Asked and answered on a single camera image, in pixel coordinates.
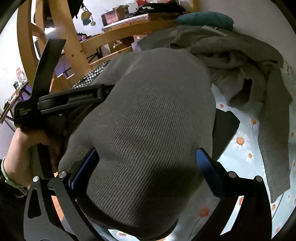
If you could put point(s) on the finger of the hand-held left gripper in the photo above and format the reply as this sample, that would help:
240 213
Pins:
106 91

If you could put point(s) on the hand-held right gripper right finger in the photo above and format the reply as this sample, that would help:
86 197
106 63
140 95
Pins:
208 171

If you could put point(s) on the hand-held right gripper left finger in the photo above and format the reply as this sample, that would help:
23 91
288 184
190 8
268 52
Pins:
84 169

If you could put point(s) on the grey waffle knit sweater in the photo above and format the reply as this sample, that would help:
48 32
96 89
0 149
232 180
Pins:
150 127

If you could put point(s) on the person's left forearm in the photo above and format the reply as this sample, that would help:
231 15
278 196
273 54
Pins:
9 208

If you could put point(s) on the black folded clothes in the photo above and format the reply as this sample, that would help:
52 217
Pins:
225 129

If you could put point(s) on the pile of grey clothes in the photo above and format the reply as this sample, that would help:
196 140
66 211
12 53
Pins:
242 69

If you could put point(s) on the person's left hand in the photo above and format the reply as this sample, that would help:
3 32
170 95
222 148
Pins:
20 150

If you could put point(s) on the black white checkered sheet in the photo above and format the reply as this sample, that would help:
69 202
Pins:
90 77

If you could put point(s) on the cluttered wooden desk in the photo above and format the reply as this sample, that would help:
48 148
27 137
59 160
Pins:
16 92

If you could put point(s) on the floral light blue duvet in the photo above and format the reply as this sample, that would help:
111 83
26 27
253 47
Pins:
242 150

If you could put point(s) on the cluttered wooden bunk bed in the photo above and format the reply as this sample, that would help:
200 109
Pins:
120 34

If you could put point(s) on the cardboard boxes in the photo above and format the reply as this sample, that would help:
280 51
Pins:
111 17

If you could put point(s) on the hanging plush toys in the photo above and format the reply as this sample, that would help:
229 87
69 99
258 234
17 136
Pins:
86 16

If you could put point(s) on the teal pillow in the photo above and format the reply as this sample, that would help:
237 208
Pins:
203 18

